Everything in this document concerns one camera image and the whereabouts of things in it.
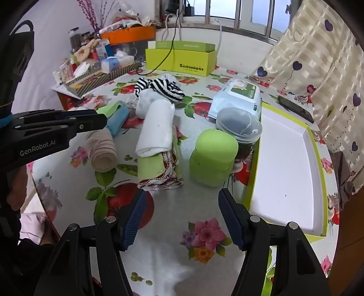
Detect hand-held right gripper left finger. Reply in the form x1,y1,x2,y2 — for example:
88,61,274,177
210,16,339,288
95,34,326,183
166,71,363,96
34,188,155,296

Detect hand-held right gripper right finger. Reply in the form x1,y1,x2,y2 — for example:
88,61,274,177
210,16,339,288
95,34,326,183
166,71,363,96
217,188,332,296

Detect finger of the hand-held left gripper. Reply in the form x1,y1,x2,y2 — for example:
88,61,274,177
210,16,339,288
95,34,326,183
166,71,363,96
14,114,108,138
13,110,99,124

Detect pink packet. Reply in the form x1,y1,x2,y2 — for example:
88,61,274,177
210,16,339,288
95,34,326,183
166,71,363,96
82,95,112,111

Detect light green cloth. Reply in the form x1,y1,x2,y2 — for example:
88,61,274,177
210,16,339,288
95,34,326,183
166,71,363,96
97,102,121,116

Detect blue cloth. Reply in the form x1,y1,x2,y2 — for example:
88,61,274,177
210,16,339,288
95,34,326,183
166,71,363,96
106,105,131,137

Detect pink striped towel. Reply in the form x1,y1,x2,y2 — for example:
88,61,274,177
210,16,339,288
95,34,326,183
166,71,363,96
85,128,119,173

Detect green towel with patterned edge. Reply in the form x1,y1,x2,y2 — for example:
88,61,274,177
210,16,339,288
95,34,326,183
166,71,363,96
137,127,184,191

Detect white towel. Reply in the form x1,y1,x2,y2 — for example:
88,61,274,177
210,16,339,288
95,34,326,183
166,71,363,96
135,100,176,158

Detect white box with green edge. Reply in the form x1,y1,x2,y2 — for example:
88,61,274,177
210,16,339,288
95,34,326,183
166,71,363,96
243,102,328,243

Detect striped cardboard box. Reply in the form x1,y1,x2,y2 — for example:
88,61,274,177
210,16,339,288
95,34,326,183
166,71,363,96
63,61,143,96

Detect floral printed tablecloth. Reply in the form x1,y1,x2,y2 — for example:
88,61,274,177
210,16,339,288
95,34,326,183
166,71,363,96
27,64,341,296

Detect blue tissue pack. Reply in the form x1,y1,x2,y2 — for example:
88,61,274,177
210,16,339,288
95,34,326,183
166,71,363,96
101,55,135,72

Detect beige plush toy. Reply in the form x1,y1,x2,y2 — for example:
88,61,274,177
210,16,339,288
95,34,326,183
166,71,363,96
75,39,99,62

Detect green plastic cup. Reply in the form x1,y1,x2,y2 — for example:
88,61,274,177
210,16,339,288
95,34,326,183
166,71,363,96
189,129,239,188

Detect blue white carton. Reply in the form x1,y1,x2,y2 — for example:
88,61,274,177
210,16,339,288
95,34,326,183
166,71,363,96
95,40,111,61

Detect glass jar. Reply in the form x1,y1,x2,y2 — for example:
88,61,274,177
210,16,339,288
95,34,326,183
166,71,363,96
68,27,81,52

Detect orange box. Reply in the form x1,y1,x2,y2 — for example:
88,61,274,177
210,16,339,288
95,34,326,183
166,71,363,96
101,26,157,45

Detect clear lidded container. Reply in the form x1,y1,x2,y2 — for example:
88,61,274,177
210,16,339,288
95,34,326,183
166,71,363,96
215,107,263,160

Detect purple flower branches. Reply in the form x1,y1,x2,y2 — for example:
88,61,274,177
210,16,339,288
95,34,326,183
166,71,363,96
77,0,101,34

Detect yellow green cardboard box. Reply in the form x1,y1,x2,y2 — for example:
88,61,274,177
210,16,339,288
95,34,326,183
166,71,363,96
145,41,218,77

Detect brown checkered cloth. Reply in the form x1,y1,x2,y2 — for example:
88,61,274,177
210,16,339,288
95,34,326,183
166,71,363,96
329,150,356,209

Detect brown wooden cabinet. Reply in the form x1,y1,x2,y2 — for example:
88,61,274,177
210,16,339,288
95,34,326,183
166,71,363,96
328,191,364,288

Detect wet wipes pack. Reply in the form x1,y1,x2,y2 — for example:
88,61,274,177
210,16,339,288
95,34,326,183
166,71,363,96
208,79,262,121

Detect green flat box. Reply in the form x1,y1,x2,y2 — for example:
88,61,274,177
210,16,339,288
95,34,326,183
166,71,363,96
148,41,215,53

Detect black phone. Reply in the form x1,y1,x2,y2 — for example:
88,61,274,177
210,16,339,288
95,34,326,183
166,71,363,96
277,95,315,124

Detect black power adapter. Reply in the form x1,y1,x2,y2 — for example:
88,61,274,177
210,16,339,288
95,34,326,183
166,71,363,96
165,0,196,17

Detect heart print curtain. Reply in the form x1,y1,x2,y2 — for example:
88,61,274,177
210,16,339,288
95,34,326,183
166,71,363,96
250,0,364,195

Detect window grille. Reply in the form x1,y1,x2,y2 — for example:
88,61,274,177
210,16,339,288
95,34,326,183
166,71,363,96
159,0,294,44

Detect black cable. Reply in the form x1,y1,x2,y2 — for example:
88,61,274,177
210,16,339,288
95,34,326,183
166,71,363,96
137,0,184,76

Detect white cable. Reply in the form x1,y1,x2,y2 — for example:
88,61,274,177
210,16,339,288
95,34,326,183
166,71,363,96
161,13,174,43
217,18,224,52

